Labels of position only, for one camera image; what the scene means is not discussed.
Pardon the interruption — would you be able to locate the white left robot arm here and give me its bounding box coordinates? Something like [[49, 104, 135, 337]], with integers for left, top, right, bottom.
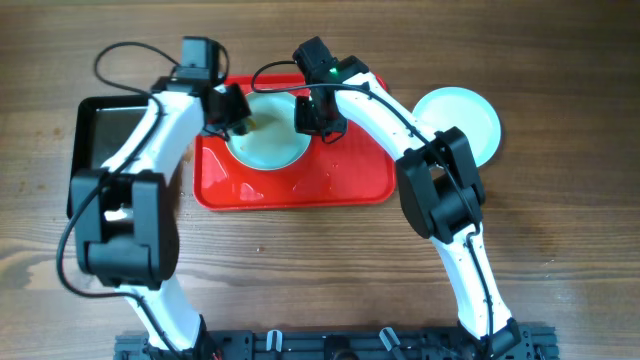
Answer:
[[60, 78, 250, 359]]

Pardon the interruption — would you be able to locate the red serving tray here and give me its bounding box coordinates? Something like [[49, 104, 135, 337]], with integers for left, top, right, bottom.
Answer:
[[193, 74, 396, 211]]

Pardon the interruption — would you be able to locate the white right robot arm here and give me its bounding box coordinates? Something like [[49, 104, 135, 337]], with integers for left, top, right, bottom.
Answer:
[[293, 53, 520, 357]]

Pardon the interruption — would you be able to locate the green and yellow sponge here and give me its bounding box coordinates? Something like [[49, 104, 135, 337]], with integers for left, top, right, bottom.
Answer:
[[231, 116, 258, 136]]

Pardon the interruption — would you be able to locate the light blue plate top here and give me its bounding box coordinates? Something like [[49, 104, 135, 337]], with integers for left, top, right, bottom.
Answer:
[[227, 92, 311, 171]]

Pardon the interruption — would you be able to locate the black water tray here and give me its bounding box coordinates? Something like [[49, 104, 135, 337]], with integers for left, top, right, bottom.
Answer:
[[66, 94, 171, 222]]

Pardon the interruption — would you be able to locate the light blue plate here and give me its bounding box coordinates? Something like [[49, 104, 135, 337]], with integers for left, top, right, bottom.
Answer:
[[412, 87, 502, 167], [227, 92, 311, 171]]

